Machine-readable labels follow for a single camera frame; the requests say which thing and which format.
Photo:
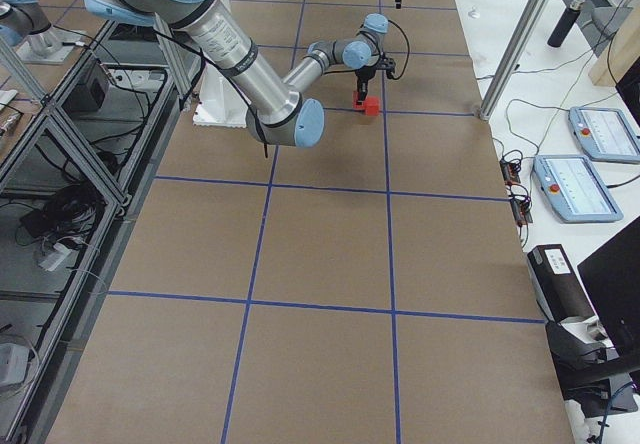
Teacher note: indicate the far teach pendant tablet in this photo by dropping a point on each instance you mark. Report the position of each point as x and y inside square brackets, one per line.
[604, 134]

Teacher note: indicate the small circuit board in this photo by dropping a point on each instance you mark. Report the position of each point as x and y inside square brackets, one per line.
[510, 171]

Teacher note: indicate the teach pendant tablet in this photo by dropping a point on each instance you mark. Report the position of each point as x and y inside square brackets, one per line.
[575, 190]
[604, 134]

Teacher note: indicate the black water bottle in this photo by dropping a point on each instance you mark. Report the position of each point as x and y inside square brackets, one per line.
[565, 23]

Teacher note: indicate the white pedestal column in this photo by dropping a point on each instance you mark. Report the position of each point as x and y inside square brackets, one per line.
[219, 102]

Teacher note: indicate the black box with label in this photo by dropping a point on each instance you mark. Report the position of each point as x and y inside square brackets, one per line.
[558, 289]

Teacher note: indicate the black monitor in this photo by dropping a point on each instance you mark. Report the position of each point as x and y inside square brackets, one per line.
[610, 276]

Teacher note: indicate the red block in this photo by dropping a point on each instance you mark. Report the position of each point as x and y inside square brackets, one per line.
[371, 106]
[358, 104]

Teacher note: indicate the aluminium frame post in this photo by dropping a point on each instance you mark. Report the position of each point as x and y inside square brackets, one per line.
[528, 20]

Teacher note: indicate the near teach pendant tablet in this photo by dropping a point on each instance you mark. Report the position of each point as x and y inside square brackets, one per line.
[575, 190]

